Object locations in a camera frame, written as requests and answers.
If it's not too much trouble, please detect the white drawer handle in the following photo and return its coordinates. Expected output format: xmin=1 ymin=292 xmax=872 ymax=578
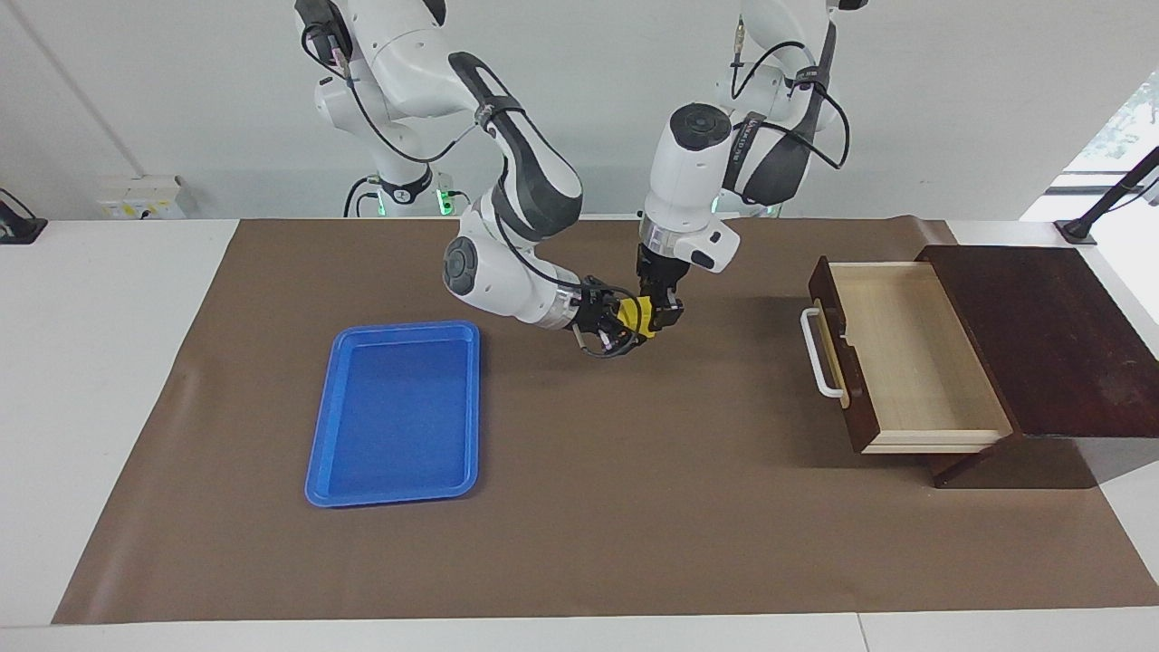
xmin=800 ymin=308 xmax=848 ymax=400

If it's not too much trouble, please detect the black clamp mount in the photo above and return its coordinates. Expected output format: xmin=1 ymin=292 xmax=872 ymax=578
xmin=0 ymin=187 xmax=48 ymax=245

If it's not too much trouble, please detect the blue plastic tray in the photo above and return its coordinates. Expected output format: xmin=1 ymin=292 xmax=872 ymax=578
xmin=304 ymin=320 xmax=481 ymax=509

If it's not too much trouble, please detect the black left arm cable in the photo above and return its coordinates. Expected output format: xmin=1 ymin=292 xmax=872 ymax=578
xmin=729 ymin=14 xmax=852 ymax=173

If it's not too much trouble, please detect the wooden drawer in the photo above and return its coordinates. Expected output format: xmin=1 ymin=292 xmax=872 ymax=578
xmin=800 ymin=255 xmax=1015 ymax=455

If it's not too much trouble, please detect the yellow cube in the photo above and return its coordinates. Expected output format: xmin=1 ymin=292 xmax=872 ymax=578
xmin=618 ymin=295 xmax=657 ymax=340

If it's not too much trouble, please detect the brown table mat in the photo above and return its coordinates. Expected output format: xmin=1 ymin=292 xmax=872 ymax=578
xmin=52 ymin=216 xmax=1159 ymax=626

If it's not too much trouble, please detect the dark brown wooden cabinet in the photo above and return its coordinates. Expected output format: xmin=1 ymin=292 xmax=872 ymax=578
xmin=915 ymin=244 xmax=1159 ymax=490

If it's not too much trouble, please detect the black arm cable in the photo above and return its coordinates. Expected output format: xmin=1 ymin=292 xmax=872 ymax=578
xmin=729 ymin=14 xmax=852 ymax=173
xmin=303 ymin=23 xmax=635 ymax=359

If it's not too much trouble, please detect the black camera stand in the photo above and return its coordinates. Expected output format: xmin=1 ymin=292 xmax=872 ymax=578
xmin=1055 ymin=145 xmax=1159 ymax=247

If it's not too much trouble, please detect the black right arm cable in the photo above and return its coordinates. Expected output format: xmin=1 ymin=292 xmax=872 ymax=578
xmin=303 ymin=23 xmax=635 ymax=359

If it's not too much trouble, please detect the black base cable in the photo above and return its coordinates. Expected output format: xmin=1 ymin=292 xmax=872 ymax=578
xmin=342 ymin=177 xmax=381 ymax=218

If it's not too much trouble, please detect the white wall socket box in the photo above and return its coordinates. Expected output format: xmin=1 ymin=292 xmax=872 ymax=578
xmin=98 ymin=177 xmax=187 ymax=221

